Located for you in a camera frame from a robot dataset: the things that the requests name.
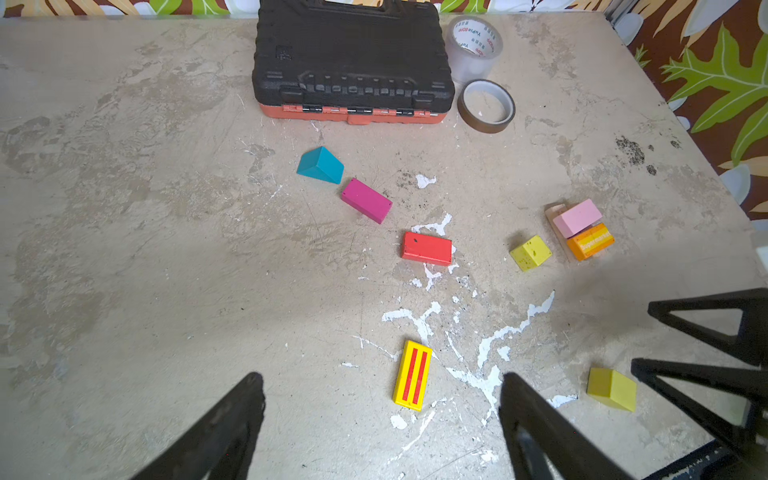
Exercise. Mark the teal block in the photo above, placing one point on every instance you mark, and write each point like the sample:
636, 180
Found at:
322, 165

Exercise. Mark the yellow-green cube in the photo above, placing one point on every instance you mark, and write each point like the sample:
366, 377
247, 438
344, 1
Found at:
612, 389
531, 254

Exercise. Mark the pink block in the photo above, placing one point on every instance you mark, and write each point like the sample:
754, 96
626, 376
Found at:
577, 218

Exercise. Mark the magenta block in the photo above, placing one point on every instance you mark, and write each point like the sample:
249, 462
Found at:
366, 200

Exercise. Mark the brown tape roll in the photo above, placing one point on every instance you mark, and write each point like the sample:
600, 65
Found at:
486, 106

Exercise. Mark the orange supermarket block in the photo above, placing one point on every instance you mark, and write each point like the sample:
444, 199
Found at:
590, 242

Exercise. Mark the red block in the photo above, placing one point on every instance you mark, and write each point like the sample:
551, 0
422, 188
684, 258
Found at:
427, 249

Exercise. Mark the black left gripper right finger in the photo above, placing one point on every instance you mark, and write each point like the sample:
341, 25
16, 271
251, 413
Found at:
539, 439

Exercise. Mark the yellow striped block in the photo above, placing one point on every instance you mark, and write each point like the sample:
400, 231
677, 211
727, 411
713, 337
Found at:
412, 379

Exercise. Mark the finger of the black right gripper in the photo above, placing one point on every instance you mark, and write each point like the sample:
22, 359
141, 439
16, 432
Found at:
749, 344
729, 403

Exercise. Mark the clear tape roll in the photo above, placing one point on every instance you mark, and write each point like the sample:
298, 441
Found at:
473, 47

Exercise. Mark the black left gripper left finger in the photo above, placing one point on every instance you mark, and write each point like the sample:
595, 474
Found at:
222, 443

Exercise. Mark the black tool case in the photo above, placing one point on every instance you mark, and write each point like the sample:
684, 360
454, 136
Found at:
329, 61

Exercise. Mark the engraved natural wood block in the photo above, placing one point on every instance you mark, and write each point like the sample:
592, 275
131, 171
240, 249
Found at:
551, 214

